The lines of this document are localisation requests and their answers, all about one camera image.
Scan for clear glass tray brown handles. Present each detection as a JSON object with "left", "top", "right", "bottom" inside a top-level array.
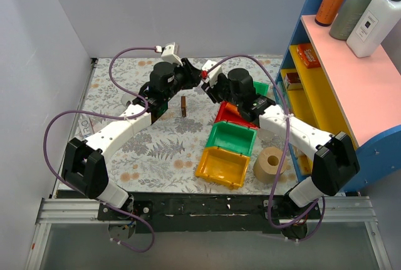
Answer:
[{"left": 161, "top": 96, "right": 187, "bottom": 120}]

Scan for clear glass cup brown band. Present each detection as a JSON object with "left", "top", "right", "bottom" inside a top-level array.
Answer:
[{"left": 121, "top": 93, "right": 136, "bottom": 107}]

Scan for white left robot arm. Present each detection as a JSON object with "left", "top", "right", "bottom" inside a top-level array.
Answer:
[{"left": 61, "top": 58, "right": 201, "bottom": 220}]

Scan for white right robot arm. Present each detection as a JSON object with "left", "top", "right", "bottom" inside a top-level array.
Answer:
[{"left": 201, "top": 68, "right": 360, "bottom": 219}]

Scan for orange toothpaste tube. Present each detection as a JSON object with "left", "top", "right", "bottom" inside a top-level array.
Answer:
[{"left": 226, "top": 102, "right": 240, "bottom": 115}]

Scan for packaged toothbrush on table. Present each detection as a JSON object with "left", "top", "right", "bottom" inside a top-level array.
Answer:
[{"left": 78, "top": 118, "right": 94, "bottom": 138}]

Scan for green plastic bin far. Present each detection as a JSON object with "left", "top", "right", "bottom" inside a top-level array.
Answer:
[{"left": 253, "top": 81, "right": 269, "bottom": 96}]

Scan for green plastic bin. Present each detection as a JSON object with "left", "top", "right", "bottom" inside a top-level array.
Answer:
[
  {"left": 206, "top": 122, "right": 257, "bottom": 157},
  {"left": 253, "top": 81, "right": 269, "bottom": 96}
]

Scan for red plastic bin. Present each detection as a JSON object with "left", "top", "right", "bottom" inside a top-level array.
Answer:
[{"left": 214, "top": 101, "right": 258, "bottom": 130}]

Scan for green plastic bin near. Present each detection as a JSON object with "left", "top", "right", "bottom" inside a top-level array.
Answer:
[{"left": 206, "top": 122, "right": 257, "bottom": 157}]

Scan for red white small box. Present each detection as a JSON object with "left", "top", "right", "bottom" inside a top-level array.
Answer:
[{"left": 283, "top": 72, "right": 303, "bottom": 90}]

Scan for clear plastic cup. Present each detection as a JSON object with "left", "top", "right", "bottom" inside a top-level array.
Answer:
[{"left": 258, "top": 129, "right": 275, "bottom": 142}]

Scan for orange soap box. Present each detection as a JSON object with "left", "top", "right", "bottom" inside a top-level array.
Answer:
[{"left": 296, "top": 43, "right": 321, "bottom": 68}]

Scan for blue shelf unit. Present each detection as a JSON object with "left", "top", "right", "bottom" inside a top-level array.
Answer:
[{"left": 277, "top": 0, "right": 400, "bottom": 192}]

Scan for yellow plastic bin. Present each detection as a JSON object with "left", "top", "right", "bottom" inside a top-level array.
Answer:
[{"left": 195, "top": 147, "right": 250, "bottom": 190}]

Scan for toilet paper roll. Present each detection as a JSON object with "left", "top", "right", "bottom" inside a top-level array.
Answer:
[{"left": 253, "top": 147, "right": 283, "bottom": 184}]

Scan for grey pump bottle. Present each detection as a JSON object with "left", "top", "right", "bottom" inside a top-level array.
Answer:
[{"left": 329, "top": 0, "right": 372, "bottom": 41}]

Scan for white square bottle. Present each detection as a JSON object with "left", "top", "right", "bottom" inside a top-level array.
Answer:
[{"left": 346, "top": 0, "right": 400, "bottom": 58}]

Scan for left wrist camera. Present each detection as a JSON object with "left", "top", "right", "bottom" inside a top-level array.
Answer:
[{"left": 155, "top": 42, "right": 183, "bottom": 66}]

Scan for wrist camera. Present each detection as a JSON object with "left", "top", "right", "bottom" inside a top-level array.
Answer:
[
  {"left": 201, "top": 60, "right": 222, "bottom": 88},
  {"left": 155, "top": 42, "right": 183, "bottom": 66}
]

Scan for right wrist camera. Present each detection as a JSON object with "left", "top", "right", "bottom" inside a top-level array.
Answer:
[{"left": 201, "top": 60, "right": 222, "bottom": 88}]

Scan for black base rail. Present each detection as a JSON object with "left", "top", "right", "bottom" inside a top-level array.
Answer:
[{"left": 96, "top": 190, "right": 322, "bottom": 236}]

